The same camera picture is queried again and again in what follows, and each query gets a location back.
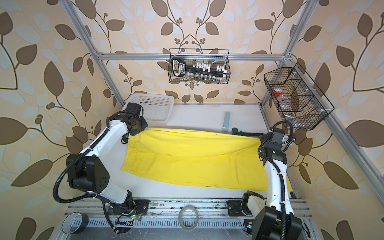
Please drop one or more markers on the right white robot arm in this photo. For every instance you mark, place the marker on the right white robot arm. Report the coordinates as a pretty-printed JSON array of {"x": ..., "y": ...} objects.
[{"x": 274, "y": 219}]

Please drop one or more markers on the yellow trousers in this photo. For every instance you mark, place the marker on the yellow trousers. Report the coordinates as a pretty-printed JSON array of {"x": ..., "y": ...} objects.
[{"x": 196, "y": 159}]

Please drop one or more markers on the green pipe wrench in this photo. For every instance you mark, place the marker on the green pipe wrench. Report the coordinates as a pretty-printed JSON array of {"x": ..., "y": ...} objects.
[{"x": 237, "y": 132}]

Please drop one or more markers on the light blue block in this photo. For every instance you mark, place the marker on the light blue block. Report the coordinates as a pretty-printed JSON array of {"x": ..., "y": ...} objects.
[{"x": 226, "y": 122}]

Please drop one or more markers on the side black wire basket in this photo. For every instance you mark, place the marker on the side black wire basket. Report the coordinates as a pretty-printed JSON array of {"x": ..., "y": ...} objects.
[{"x": 302, "y": 103}]

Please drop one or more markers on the black yellow tape measure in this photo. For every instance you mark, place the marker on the black yellow tape measure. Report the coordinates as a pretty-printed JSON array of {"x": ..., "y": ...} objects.
[{"x": 125, "y": 139}]

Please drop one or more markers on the black tape roll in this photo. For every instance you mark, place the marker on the black tape roll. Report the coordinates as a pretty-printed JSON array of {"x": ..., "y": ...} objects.
[{"x": 75, "y": 223}]

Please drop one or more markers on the clear tape roll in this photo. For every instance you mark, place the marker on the clear tape roll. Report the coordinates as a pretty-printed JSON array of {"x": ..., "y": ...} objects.
[{"x": 188, "y": 218}]

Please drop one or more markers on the white plastic basket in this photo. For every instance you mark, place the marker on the white plastic basket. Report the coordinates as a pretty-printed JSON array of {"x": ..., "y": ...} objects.
[{"x": 157, "y": 108}]

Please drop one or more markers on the back black wire basket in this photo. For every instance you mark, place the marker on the back black wire basket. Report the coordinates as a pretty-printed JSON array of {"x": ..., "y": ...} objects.
[{"x": 218, "y": 57}]

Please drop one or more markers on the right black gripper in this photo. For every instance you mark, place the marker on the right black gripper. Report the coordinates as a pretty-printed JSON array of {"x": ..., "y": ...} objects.
[{"x": 263, "y": 138}]

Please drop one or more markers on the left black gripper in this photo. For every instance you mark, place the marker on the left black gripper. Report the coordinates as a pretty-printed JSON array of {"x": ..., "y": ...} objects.
[{"x": 144, "y": 124}]

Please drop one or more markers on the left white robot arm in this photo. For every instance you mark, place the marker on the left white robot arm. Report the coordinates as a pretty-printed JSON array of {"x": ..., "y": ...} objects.
[{"x": 86, "y": 171}]

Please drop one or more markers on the black socket set holder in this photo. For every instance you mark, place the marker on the black socket set holder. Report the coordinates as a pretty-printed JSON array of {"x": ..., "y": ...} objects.
[{"x": 181, "y": 68}]

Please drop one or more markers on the red white cup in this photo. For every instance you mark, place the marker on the red white cup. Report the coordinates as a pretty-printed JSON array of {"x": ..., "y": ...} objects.
[{"x": 277, "y": 92}]

